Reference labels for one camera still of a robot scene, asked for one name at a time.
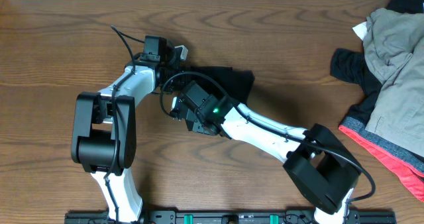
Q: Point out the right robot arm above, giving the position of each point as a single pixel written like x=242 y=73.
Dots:
x=319 y=165

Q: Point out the black logo shirt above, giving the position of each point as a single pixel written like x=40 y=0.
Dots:
x=237 y=83

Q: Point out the black mounting rail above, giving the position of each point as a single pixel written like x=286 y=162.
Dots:
x=289 y=217

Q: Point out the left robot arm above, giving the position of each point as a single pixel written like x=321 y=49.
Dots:
x=104 y=132

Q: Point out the white paper piece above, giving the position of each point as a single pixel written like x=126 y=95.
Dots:
x=360 y=30

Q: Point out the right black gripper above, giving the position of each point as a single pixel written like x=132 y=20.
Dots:
x=181 y=111

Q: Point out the grey beige garment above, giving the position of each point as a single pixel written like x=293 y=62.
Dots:
x=393 y=50

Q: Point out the red grey garment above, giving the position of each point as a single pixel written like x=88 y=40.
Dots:
x=406 y=165

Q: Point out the black garment at corner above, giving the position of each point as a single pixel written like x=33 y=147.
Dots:
x=406 y=6

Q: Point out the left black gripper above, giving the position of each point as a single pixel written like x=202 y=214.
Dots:
x=174 y=81

